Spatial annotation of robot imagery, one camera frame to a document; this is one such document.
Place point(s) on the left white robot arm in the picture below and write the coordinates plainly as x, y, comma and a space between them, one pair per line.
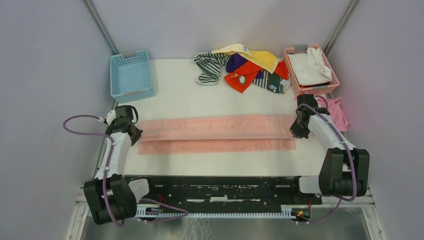
110, 197

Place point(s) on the dark green striped towel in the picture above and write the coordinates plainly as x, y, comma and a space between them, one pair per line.
273, 83

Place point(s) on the bright pink cloth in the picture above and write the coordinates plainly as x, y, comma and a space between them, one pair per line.
334, 106

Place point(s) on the blue plastic basket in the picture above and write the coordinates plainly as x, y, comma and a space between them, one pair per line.
130, 76

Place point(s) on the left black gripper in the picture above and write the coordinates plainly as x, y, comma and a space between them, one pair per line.
136, 137

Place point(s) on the white cloth in basket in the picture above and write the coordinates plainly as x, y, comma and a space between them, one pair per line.
310, 68

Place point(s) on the orange towel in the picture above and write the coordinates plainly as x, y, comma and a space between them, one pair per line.
243, 77

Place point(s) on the purple towel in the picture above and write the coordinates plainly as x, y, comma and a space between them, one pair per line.
236, 61

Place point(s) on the green white striped towel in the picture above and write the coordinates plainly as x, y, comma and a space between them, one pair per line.
211, 65

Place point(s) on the white cable duct rail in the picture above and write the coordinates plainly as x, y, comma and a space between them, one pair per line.
285, 213

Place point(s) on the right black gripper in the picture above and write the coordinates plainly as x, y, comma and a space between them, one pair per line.
297, 132

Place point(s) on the yellow towel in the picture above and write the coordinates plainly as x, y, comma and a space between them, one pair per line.
261, 58

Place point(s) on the light pink towel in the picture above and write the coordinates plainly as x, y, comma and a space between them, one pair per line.
224, 134

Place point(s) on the pink plastic basket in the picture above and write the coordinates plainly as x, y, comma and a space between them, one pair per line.
319, 89

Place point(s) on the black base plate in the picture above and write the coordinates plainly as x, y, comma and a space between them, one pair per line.
228, 194

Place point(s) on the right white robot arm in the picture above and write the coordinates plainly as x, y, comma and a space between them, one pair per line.
345, 169

